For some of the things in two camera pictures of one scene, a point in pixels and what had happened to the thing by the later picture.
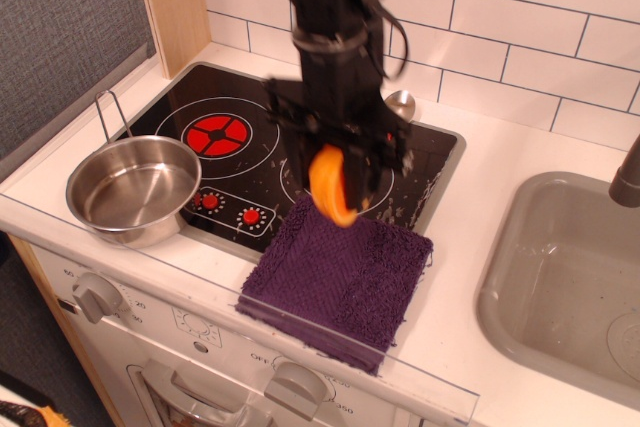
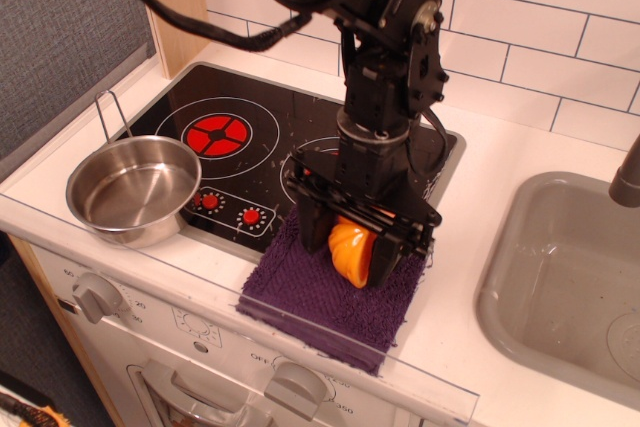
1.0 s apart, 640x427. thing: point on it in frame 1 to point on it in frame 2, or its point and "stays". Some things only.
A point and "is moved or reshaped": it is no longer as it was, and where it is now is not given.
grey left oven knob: x=97 y=296 stays
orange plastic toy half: x=327 y=181 is moved or reshaped
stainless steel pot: x=130 y=191 stays
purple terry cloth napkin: x=345 y=289 stays
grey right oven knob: x=295 y=389 stays
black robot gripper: x=340 y=97 to x=370 y=184
